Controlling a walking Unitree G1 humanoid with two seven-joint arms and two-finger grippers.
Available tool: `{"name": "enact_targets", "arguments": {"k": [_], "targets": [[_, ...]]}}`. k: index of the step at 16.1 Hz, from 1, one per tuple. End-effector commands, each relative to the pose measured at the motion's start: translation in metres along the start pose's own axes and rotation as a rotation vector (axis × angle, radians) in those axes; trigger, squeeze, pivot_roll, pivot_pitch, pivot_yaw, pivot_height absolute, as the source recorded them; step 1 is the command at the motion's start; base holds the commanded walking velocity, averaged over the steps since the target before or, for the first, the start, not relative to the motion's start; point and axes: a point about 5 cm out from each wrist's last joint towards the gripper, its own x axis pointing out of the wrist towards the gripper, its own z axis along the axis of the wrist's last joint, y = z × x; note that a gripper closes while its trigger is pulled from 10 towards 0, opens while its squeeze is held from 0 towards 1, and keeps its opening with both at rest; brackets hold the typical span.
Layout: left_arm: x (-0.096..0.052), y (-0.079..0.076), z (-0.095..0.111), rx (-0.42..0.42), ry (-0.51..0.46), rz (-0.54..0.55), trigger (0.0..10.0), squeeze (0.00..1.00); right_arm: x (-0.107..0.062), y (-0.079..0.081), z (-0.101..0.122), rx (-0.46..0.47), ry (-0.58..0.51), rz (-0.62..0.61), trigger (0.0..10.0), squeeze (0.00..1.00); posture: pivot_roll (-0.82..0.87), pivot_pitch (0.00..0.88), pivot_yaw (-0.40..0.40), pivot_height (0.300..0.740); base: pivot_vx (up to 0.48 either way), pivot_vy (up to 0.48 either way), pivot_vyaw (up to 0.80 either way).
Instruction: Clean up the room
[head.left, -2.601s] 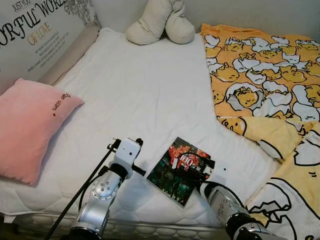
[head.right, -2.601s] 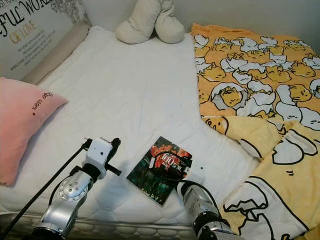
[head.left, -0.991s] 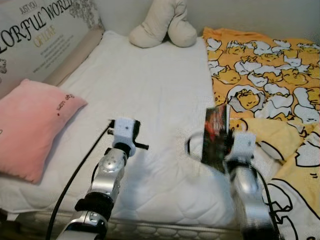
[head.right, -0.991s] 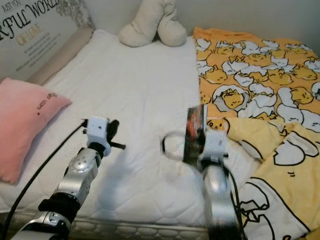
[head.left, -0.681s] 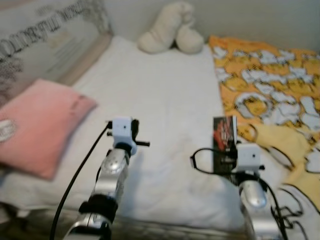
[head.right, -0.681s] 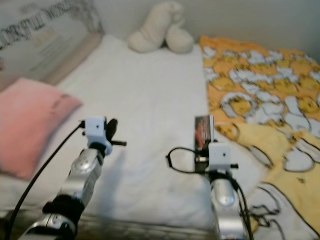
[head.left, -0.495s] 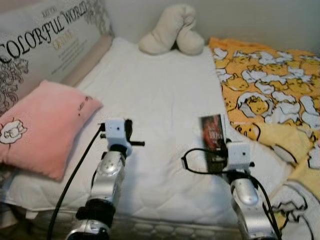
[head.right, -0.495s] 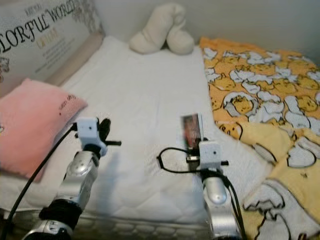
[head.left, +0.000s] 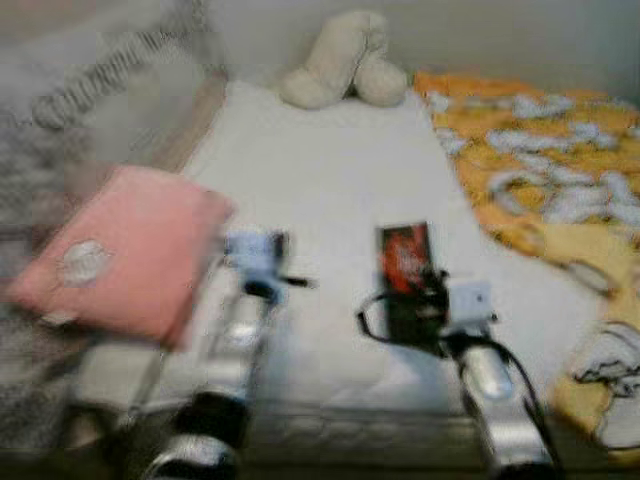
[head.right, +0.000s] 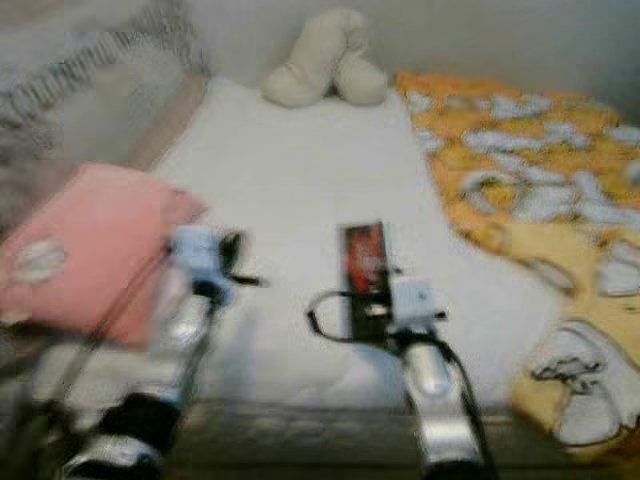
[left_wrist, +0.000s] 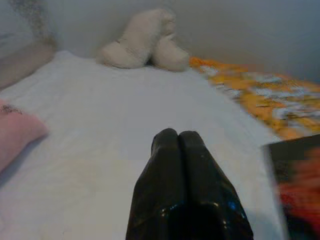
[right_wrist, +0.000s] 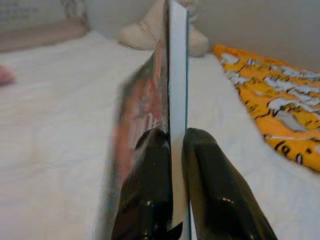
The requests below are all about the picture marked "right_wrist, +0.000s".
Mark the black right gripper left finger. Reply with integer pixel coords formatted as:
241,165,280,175
117,127,181,240

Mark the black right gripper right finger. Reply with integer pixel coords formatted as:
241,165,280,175
181,127,278,240

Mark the dark cover book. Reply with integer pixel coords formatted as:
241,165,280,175
96,0,195,240

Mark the pink pillow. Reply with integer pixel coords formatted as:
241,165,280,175
0,63,16,87

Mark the white quilted mattress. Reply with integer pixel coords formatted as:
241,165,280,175
0,31,320,240

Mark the orange cartoon print blanket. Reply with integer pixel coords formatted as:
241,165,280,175
212,44,320,173

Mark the beige knotted cushion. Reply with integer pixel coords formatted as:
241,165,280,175
118,0,209,58

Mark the grey printed headboard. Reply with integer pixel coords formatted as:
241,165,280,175
0,0,88,33

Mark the tan padded bed rail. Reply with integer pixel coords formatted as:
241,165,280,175
0,19,91,54

